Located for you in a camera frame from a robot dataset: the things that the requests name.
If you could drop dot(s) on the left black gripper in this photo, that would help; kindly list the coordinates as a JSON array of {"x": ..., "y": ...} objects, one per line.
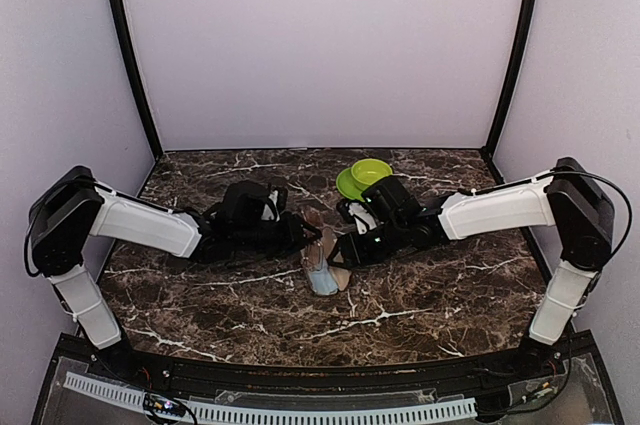
[{"x": 294, "y": 238}]

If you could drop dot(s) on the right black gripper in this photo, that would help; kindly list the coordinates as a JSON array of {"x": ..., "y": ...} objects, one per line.
[{"x": 354, "y": 254}]

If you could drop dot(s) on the light blue cleaning cloth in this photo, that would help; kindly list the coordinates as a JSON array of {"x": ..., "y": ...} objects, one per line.
[{"x": 322, "y": 283}]

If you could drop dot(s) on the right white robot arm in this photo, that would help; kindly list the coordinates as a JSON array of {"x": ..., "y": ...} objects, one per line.
[{"x": 388, "y": 218}]

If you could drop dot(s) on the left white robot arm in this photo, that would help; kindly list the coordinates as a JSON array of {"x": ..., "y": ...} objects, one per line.
[{"x": 249, "y": 218}]

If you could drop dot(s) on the green plate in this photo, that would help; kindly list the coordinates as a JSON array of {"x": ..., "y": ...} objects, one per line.
[{"x": 346, "y": 185}]

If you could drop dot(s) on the green bowl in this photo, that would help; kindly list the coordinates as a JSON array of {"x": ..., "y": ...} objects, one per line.
[{"x": 368, "y": 171}]

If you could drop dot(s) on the small circuit board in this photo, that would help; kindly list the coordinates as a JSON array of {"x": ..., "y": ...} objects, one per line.
[{"x": 160, "y": 406}]

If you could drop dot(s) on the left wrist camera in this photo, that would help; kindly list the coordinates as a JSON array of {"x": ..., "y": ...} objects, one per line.
[{"x": 275, "y": 203}]

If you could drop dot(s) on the white slotted cable duct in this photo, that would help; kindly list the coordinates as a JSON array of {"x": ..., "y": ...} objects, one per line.
[{"x": 202, "y": 412}]

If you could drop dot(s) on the black table front rail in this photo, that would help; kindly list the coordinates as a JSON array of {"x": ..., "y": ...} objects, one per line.
[{"x": 487, "y": 374}]

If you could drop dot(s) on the left black frame post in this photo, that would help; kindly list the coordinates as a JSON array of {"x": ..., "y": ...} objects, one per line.
[{"x": 134, "y": 77}]

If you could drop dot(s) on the black frame post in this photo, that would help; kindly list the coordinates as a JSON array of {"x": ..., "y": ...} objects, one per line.
[
  {"x": 508, "y": 88},
  {"x": 134, "y": 77}
]

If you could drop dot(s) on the right black frame post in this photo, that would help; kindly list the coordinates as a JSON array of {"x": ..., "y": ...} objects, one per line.
[{"x": 508, "y": 88}]

